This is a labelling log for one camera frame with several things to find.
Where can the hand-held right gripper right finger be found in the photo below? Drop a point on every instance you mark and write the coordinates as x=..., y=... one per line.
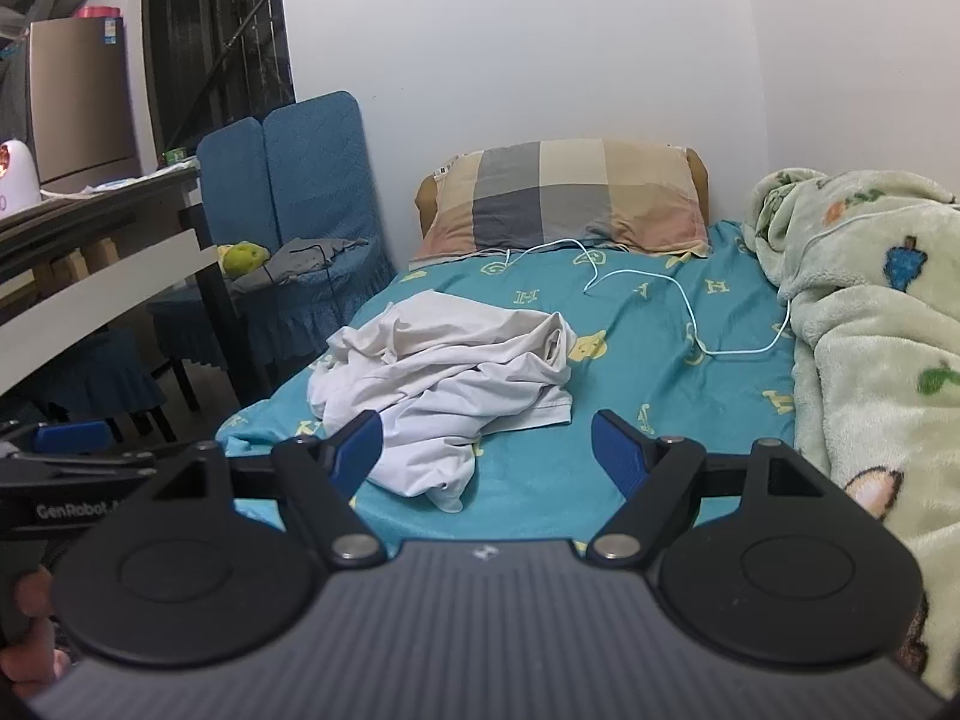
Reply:
x=615, y=444

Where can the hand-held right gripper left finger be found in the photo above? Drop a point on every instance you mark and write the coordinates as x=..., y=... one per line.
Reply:
x=360, y=441

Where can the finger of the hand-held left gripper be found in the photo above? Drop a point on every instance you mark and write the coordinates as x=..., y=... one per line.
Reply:
x=71, y=437

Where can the white garment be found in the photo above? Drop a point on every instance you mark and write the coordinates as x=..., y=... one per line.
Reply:
x=465, y=382

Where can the person's left hand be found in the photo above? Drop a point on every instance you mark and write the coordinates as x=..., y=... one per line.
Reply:
x=34, y=652

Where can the blue covered stool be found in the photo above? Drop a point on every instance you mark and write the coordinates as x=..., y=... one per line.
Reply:
x=90, y=375

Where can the teal printed bed sheet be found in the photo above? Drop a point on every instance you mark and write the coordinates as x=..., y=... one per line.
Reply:
x=637, y=375

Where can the white wooden board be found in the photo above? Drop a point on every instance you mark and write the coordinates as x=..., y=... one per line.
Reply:
x=82, y=300

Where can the grey cloth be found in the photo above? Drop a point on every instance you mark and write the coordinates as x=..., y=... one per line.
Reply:
x=300, y=264

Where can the yellow-green plush toy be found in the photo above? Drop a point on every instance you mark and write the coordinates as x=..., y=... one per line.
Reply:
x=241, y=259

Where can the dark table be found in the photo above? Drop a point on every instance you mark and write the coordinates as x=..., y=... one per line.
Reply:
x=97, y=206

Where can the checked pillow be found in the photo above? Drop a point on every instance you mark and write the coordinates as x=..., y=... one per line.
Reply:
x=562, y=195

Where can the white small appliance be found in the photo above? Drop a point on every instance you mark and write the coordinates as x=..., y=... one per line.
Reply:
x=16, y=180

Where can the green fleece blanket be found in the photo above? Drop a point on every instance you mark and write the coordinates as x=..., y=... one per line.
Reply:
x=862, y=330

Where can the blue covered chair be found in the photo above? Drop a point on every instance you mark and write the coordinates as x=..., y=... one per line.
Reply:
x=232, y=180
x=315, y=165

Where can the small green box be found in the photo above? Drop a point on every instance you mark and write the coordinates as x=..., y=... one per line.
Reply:
x=180, y=157

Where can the golden refrigerator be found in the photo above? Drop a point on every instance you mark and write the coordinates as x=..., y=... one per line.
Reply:
x=79, y=97

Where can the pink lid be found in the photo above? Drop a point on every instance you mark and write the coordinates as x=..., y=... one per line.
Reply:
x=99, y=13

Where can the dark window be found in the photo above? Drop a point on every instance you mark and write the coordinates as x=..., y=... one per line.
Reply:
x=217, y=37

